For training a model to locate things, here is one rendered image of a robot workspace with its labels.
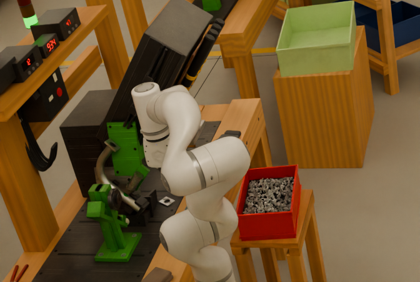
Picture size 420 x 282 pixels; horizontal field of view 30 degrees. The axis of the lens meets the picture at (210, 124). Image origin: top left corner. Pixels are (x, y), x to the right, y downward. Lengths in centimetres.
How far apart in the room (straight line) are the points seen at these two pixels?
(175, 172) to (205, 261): 49
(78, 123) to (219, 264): 101
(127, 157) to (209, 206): 95
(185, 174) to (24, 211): 120
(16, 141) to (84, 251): 47
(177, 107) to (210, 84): 409
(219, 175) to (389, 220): 243
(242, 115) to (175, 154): 168
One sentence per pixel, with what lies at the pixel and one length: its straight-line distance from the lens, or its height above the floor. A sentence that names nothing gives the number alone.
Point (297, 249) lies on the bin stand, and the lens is 290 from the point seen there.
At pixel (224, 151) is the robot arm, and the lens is 190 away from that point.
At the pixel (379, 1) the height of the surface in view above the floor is 69.
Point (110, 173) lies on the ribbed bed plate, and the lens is 302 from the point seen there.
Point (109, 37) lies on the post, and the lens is 365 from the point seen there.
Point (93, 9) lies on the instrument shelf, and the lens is 332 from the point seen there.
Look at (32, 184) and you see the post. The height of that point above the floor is 114.
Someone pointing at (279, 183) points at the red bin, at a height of 88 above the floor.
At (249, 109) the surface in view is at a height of 90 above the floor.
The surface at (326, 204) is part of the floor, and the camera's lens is 442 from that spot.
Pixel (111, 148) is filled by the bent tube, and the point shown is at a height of 120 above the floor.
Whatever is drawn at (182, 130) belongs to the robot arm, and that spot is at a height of 167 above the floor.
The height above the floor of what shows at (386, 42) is 39.
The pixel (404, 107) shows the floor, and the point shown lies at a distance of 525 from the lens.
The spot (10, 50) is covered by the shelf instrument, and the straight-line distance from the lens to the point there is 290.
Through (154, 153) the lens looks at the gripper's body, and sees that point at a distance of 238.
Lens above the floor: 256
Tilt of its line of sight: 28 degrees down
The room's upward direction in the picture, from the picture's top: 13 degrees counter-clockwise
